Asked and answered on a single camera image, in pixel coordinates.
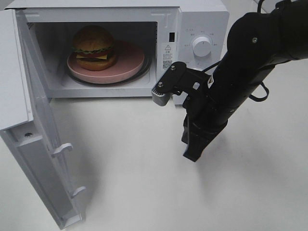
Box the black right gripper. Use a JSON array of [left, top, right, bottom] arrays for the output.
[[181, 89, 229, 162]]

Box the pink round plate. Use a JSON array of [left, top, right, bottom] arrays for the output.
[[66, 40, 145, 84]]

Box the burger with lettuce and cheese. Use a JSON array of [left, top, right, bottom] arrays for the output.
[[73, 26, 117, 71]]

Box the white microwave door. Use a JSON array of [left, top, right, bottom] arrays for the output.
[[0, 9, 85, 229]]

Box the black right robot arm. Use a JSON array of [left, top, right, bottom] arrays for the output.
[[182, 0, 308, 161]]

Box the white microwave oven body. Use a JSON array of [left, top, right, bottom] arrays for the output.
[[6, 0, 229, 98]]

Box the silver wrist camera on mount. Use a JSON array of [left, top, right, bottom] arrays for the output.
[[152, 62, 210, 106]]

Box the black camera cable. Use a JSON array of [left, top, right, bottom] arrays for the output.
[[203, 0, 289, 103]]

